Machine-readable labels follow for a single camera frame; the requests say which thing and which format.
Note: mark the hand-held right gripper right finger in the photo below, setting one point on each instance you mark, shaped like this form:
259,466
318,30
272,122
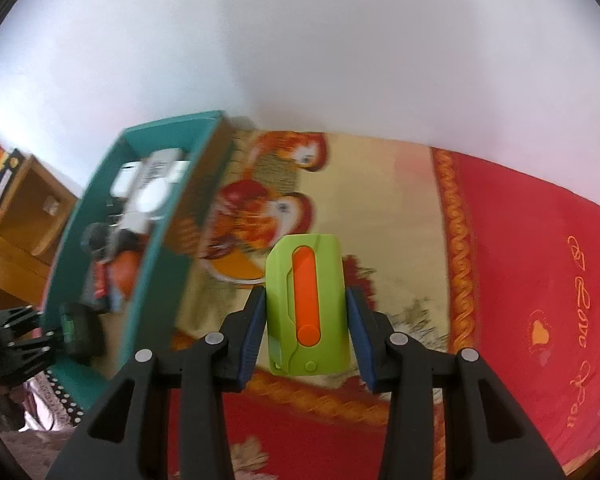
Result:
360,340

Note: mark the red printed blanket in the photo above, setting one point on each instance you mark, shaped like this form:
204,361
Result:
505,285

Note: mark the small white charger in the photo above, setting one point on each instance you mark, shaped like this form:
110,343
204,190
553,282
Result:
121,177

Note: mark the white bottle with orange label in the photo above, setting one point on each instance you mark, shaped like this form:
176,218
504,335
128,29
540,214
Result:
150,202

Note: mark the polka dot cloth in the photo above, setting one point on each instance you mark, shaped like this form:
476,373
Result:
55,400

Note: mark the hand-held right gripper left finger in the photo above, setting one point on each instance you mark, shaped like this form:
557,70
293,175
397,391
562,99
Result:
252,335

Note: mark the teal cardboard box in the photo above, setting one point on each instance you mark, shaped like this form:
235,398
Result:
150,285

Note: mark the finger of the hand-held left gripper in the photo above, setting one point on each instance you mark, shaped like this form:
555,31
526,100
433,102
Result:
80,330

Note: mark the orange digital timer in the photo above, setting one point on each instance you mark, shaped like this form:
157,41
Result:
125,267

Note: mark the red and white packet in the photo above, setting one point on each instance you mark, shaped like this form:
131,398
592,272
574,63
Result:
100,285

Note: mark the wooden shelf unit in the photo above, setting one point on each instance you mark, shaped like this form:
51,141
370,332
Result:
30,215

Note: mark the green utility knife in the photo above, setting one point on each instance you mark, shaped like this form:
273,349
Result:
280,300

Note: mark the pink fluffy rug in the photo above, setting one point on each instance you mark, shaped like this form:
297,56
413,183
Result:
25,455

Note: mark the black and yellow box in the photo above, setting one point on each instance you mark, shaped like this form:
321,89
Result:
5,172

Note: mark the white power adapter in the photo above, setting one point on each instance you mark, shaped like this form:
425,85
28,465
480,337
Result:
160,170

